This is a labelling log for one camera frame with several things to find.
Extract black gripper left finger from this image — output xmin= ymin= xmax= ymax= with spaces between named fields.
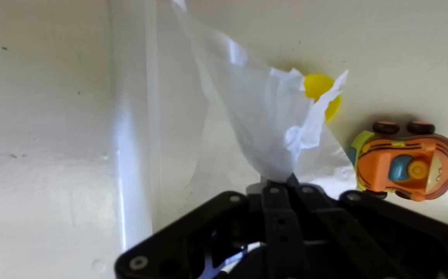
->
xmin=113 ymin=179 xmax=301 ymax=279

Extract orange tiger toy car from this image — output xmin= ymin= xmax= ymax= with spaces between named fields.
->
xmin=347 ymin=119 xmax=448 ymax=202

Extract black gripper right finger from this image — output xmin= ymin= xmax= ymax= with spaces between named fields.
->
xmin=285 ymin=175 xmax=448 ymax=279

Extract small yellow cup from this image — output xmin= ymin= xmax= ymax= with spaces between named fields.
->
xmin=302 ymin=72 xmax=344 ymax=123

